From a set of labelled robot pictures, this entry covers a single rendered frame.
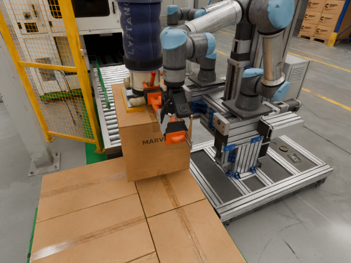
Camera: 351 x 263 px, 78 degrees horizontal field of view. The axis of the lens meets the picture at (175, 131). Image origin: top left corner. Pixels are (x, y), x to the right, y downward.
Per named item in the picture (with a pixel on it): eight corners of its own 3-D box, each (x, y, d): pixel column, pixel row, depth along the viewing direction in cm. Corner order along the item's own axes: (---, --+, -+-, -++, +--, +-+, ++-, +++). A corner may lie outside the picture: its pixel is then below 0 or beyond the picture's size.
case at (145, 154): (118, 130, 179) (110, 83, 156) (165, 122, 189) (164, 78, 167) (128, 182, 132) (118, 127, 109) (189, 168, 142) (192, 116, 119)
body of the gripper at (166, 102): (179, 103, 85) (179, 73, 79) (187, 114, 79) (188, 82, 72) (160, 106, 83) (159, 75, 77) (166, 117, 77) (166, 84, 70)
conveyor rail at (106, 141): (91, 74, 360) (88, 63, 349) (94, 74, 361) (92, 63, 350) (108, 165, 183) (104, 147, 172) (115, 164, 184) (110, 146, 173)
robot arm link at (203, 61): (208, 70, 161) (210, 51, 153) (195, 66, 169) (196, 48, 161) (218, 67, 168) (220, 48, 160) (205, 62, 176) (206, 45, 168)
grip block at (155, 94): (143, 97, 115) (142, 87, 112) (161, 95, 118) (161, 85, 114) (146, 105, 108) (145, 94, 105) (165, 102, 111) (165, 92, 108)
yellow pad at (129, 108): (120, 90, 148) (119, 82, 145) (135, 88, 151) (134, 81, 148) (126, 113, 121) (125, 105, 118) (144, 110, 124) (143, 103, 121)
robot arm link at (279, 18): (267, 85, 129) (263, -14, 89) (291, 94, 119) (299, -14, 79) (254, 98, 126) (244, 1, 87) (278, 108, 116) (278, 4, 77)
